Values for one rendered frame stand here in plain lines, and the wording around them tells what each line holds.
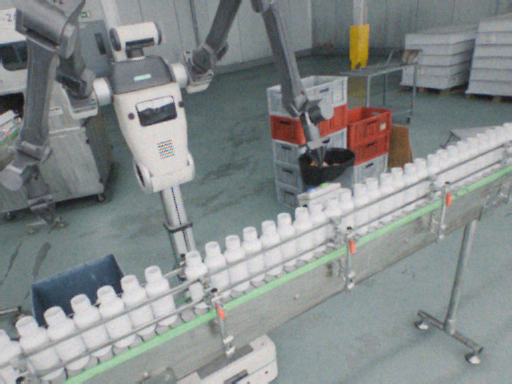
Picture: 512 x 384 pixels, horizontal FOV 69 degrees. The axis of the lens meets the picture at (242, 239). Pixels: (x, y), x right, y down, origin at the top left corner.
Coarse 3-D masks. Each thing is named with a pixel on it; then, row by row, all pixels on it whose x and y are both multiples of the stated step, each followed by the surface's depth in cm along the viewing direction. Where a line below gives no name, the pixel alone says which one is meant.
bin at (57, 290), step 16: (112, 256) 147; (64, 272) 140; (80, 272) 143; (96, 272) 146; (112, 272) 150; (32, 288) 135; (48, 288) 139; (64, 288) 142; (80, 288) 146; (96, 288) 149; (112, 288) 153; (32, 304) 124; (48, 304) 142; (64, 304) 145
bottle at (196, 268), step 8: (192, 256) 100; (200, 256) 98; (192, 264) 97; (200, 264) 98; (192, 272) 98; (200, 272) 98; (192, 288) 100; (200, 288) 100; (192, 296) 102; (200, 296) 101; (200, 304) 102
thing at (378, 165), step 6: (378, 156) 395; (384, 156) 401; (366, 162) 387; (372, 162) 394; (378, 162) 400; (384, 162) 405; (354, 168) 381; (360, 168) 387; (366, 168) 391; (372, 168) 398; (378, 168) 403; (384, 168) 408; (354, 174) 385; (360, 174) 391; (366, 174) 396; (372, 174) 402; (378, 174) 406; (354, 180) 388; (360, 180) 394; (366, 180) 398; (354, 186) 392
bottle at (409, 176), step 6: (408, 168) 128; (414, 168) 128; (408, 174) 129; (414, 174) 129; (408, 180) 129; (414, 180) 129; (414, 186) 130; (408, 192) 131; (414, 192) 131; (408, 198) 132; (414, 198) 133; (414, 204) 134; (402, 210) 136; (408, 210) 135
